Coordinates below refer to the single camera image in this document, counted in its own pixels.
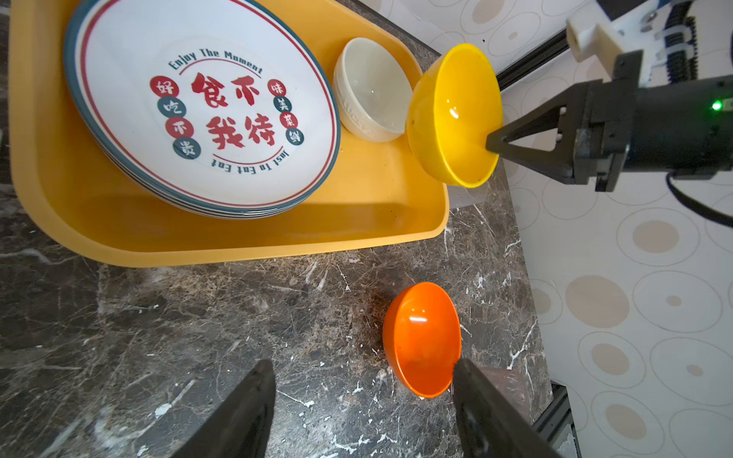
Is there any yellow plastic bowl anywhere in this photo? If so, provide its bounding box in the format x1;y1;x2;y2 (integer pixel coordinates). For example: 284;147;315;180
406;43;504;188

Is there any pink translucent cup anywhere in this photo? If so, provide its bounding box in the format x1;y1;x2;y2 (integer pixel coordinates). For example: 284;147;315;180
480;368;533;425

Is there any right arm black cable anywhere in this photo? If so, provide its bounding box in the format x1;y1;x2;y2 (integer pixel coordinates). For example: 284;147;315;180
663;171;733;229

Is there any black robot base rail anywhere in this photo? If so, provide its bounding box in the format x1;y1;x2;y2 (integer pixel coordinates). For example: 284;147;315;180
533;382;581;458

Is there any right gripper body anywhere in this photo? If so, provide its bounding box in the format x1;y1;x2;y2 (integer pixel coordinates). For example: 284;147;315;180
572;52;732;192

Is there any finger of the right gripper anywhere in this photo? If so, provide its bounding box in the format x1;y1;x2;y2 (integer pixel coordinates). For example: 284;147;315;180
485;83;590;185

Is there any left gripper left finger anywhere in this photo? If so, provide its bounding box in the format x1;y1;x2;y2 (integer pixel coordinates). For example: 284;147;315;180
173;360;276;458

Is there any cream and orange bowl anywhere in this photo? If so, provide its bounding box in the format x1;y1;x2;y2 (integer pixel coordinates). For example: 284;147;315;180
333;37;412;143

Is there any right black frame post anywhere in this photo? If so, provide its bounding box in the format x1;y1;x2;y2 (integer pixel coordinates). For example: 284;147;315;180
497;29;569;90

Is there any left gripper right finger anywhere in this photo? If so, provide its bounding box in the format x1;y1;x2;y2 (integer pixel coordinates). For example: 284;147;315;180
452;358;559;458

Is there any yellow plastic bin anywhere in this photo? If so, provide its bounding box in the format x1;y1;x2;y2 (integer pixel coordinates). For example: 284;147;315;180
6;1;450;267

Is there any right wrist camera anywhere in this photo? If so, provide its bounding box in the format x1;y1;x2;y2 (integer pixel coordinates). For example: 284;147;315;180
566;1;698;88

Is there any orange plastic bowl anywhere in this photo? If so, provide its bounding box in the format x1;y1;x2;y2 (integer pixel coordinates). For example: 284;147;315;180
383;282;462;399

